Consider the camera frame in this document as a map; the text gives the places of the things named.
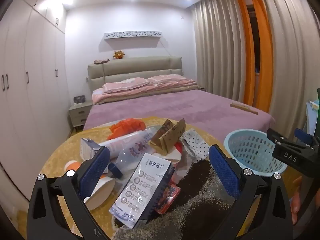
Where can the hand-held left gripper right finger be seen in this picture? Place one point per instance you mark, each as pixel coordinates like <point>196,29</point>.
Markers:
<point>223,170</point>

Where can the clear plastic bottle blue cap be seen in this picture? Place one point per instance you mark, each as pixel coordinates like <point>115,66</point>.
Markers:
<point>135,150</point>

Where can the white polka-dot wrapper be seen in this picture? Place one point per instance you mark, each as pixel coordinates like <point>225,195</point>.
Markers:
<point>195,145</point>

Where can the small white blue carton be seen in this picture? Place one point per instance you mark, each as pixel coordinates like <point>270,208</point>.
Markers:
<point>87,150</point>

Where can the beige nightstand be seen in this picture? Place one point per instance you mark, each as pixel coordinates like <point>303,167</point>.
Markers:
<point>78,115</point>

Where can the light blue plastic basket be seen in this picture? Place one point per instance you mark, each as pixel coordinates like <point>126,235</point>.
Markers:
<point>250,150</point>

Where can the white patterned wall shelf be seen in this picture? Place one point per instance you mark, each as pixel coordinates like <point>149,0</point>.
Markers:
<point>132,35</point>

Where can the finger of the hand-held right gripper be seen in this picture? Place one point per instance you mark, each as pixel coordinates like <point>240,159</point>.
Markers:
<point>277,136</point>
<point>303,136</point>

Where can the wooden stick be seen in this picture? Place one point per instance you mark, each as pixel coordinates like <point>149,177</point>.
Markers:
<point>243,108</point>

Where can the beige curtain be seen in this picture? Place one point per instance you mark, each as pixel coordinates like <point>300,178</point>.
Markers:
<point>217,50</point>
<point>292,55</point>

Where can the brown paper bag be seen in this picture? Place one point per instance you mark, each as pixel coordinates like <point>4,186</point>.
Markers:
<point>170,135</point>

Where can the light blue board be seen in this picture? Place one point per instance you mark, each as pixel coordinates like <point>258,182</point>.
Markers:
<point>313,117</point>

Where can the pink pillow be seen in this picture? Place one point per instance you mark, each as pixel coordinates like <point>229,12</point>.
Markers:
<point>125,84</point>
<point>167,78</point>

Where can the white blue milk carton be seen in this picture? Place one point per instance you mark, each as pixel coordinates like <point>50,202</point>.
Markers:
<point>140,192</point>

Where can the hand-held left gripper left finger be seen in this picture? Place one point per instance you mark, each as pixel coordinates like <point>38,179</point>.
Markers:
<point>96,165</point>

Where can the orange plastic bag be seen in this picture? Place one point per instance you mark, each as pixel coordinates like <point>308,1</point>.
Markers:
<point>125,127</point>

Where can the dark ornament on headboard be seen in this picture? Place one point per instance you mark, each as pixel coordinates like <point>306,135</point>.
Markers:
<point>101,61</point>

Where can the purple bed blanket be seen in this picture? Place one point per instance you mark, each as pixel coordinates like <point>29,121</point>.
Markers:
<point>175,105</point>

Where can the red snack packet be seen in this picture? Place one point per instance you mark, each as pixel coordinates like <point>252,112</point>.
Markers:
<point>170,197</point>

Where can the beige upholstered bed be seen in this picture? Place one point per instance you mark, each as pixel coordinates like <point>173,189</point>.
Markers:
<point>135,66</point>

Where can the orange plush toy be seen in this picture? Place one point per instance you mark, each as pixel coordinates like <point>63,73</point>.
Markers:
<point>119,55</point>

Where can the dark window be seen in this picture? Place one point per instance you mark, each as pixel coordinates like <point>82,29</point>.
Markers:
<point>253,42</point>

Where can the white wardrobe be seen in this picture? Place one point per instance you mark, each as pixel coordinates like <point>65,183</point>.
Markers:
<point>30,80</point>

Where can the small dark picture frame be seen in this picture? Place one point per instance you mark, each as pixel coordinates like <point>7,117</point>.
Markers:
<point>79,99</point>

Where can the person's right hand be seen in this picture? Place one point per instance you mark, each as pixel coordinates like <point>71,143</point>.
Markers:
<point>297,197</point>

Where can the orange curtain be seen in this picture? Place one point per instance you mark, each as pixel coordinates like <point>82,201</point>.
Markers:
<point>246,55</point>
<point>265,67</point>

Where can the white orange paper cup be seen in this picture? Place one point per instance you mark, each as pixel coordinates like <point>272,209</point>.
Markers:
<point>100,192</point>

